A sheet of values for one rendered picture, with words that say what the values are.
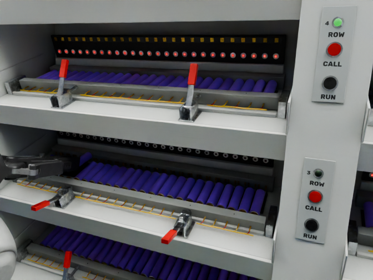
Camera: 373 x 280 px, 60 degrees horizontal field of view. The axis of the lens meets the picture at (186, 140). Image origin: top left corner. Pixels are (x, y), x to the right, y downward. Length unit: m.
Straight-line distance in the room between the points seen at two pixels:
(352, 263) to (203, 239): 0.23
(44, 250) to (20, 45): 0.48
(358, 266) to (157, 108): 0.41
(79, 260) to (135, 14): 0.55
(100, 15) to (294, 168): 0.41
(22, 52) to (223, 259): 0.63
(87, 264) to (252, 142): 0.49
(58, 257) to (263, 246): 0.49
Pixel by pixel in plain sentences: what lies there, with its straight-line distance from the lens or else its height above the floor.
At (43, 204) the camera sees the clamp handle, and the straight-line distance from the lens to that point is 0.68.
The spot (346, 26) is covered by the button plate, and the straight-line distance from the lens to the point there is 0.48.
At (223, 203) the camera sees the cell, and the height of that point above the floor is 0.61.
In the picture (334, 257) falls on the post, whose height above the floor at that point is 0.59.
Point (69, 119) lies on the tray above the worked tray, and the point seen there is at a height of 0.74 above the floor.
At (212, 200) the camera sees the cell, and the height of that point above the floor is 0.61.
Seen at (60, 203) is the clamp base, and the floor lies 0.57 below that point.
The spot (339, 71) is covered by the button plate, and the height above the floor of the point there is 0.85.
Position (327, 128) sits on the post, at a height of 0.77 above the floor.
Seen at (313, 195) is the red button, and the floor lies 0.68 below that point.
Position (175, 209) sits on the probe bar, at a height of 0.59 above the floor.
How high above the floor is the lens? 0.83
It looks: 11 degrees down
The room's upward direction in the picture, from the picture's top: 3 degrees clockwise
